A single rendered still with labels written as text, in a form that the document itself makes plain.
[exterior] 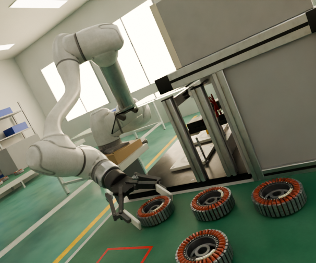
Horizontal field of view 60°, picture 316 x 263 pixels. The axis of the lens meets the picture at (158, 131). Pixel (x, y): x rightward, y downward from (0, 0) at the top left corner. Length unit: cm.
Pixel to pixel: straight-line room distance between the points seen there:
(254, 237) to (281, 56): 41
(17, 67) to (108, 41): 802
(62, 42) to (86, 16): 590
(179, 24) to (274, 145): 44
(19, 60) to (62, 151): 830
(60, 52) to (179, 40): 60
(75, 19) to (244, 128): 686
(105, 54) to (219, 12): 63
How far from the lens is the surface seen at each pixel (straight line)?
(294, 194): 65
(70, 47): 128
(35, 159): 88
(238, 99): 74
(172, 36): 87
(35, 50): 856
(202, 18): 84
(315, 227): 62
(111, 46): 128
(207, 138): 123
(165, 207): 80
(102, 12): 693
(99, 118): 171
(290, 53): 71
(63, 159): 89
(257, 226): 65
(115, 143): 173
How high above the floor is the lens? 113
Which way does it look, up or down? 11 degrees down
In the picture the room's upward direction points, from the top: 25 degrees counter-clockwise
